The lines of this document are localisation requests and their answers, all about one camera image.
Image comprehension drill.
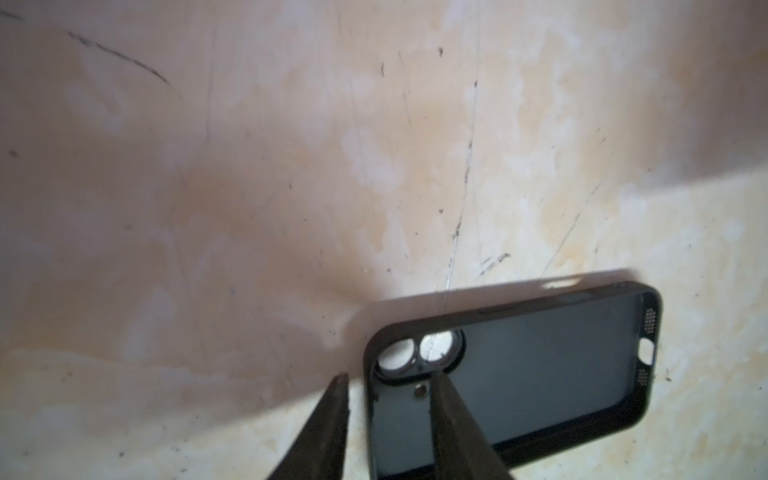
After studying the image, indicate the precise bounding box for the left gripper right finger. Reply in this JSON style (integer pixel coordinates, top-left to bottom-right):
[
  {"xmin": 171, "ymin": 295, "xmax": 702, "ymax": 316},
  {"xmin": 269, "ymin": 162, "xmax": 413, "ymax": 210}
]
[{"xmin": 430, "ymin": 371, "xmax": 512, "ymax": 480}]

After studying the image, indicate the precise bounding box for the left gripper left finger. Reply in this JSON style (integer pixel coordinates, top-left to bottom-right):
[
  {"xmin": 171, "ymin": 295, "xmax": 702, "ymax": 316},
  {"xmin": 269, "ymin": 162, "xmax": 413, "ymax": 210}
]
[{"xmin": 269, "ymin": 373, "xmax": 350, "ymax": 480}]

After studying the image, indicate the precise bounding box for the black phone case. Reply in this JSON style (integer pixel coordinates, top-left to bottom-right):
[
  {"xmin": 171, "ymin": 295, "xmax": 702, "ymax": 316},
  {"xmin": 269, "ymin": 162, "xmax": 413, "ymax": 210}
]
[{"xmin": 363, "ymin": 282, "xmax": 663, "ymax": 479}]

